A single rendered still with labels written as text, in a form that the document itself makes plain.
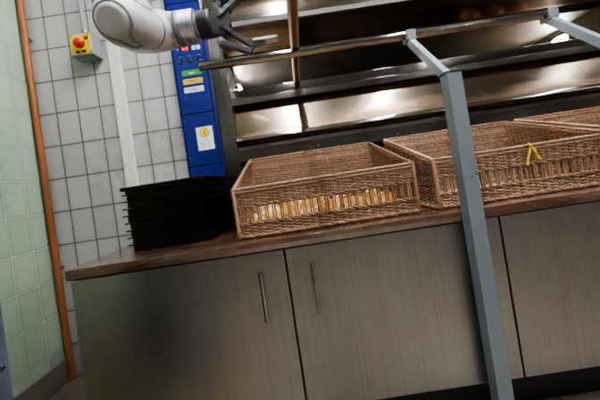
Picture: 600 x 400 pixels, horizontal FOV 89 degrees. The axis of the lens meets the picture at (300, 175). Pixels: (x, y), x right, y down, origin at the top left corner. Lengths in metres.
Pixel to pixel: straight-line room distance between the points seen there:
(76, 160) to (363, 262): 1.36
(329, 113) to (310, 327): 0.90
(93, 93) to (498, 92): 1.85
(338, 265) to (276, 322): 0.23
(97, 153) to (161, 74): 0.46
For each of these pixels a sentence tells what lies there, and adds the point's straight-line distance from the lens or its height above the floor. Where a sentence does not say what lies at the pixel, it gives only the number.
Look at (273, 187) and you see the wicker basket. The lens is 0.90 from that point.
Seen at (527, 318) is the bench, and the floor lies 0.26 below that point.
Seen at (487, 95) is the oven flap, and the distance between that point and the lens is 1.66.
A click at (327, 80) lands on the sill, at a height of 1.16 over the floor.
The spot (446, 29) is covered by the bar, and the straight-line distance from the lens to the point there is 1.24.
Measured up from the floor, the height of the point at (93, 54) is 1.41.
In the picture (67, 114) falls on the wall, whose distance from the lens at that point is 1.78.
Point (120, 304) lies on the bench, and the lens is 1.04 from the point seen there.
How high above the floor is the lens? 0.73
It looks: 1 degrees up
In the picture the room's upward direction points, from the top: 9 degrees counter-clockwise
